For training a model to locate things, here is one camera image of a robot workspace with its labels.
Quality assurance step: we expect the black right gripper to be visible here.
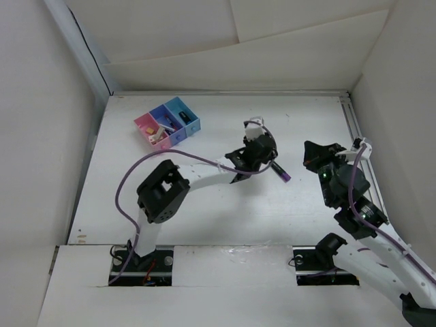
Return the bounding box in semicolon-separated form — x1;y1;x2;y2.
302;140;350;206

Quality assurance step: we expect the black purple highlighter marker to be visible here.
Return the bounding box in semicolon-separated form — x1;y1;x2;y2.
271;161;291;183

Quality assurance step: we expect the white eraser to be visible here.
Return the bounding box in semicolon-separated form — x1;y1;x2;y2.
149;126;165;142

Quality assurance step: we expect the black blue highlighter marker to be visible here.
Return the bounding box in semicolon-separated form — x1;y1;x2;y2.
178;111;191;125

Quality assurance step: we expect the red gel pen clear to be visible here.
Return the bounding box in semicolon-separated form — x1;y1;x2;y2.
165;115;177;130

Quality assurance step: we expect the white pen pink cap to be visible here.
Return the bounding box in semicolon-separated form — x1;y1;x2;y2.
158;124;176;133

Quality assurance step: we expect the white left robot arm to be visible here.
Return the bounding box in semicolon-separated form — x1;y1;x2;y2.
128;134;278;270

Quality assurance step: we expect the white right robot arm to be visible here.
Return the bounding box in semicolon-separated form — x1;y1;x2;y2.
303;138;435;326

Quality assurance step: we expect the light blue drawer box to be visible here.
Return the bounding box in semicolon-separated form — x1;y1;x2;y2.
164;97;201;137

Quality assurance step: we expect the dark blue drawer box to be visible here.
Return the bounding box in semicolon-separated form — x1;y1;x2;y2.
149;104;187;146

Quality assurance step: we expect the pink drawer box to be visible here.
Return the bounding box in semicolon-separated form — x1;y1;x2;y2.
134;113;171;151

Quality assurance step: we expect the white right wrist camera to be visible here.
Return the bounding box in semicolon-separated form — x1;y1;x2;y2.
343;138;373;162

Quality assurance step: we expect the aluminium rail right edge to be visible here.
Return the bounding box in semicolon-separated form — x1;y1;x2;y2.
339;91;388;215

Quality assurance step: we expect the aluminium rail edge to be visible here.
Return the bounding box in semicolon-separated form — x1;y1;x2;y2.
339;91;388;215
113;90;349;98

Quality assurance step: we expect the aluminium rail back edge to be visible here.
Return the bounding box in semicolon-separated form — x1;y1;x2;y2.
113;90;349;98

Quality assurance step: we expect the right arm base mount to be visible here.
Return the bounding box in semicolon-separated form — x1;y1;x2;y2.
287;233;360;286

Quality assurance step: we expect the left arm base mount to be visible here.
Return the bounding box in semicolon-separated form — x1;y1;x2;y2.
108;245;174;287

